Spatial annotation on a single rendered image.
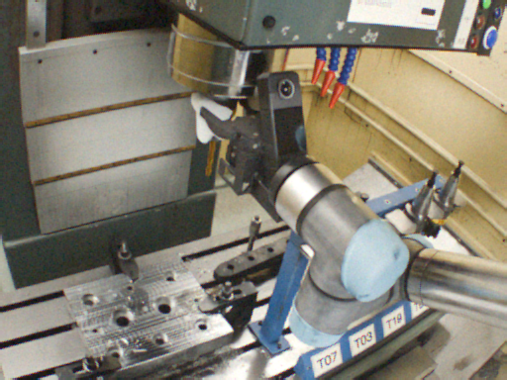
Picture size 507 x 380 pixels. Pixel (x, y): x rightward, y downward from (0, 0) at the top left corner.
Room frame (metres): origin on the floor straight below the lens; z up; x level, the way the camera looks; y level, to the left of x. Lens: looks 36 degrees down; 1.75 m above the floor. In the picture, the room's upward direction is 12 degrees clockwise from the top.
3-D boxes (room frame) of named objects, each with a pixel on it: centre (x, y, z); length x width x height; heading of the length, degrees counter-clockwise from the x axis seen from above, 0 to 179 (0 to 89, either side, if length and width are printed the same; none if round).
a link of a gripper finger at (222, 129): (0.52, 0.05, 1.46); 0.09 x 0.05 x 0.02; 54
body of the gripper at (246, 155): (0.50, -0.01, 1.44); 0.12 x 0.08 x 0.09; 40
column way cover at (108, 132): (0.93, 0.36, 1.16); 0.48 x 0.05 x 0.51; 130
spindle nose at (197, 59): (0.59, 0.07, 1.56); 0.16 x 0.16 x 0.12
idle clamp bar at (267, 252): (0.84, -0.05, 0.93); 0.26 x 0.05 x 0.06; 135
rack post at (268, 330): (0.64, -0.10, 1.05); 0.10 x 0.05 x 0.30; 40
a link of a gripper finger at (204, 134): (0.55, 0.08, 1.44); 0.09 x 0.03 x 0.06; 54
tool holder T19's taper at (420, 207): (0.78, -0.35, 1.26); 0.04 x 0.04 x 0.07
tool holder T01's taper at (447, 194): (0.85, -0.43, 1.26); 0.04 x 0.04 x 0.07
